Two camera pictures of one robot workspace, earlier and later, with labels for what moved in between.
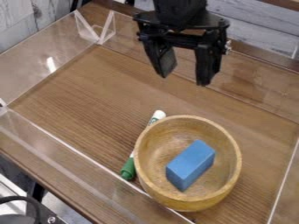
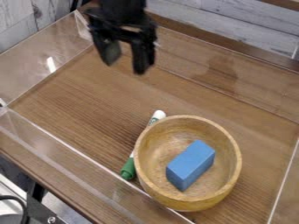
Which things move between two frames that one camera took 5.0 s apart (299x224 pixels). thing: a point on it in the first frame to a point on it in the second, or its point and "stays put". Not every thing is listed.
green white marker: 128,169 stays put
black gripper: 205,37 to 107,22
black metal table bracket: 40,214 stays put
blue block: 190,164 stays put
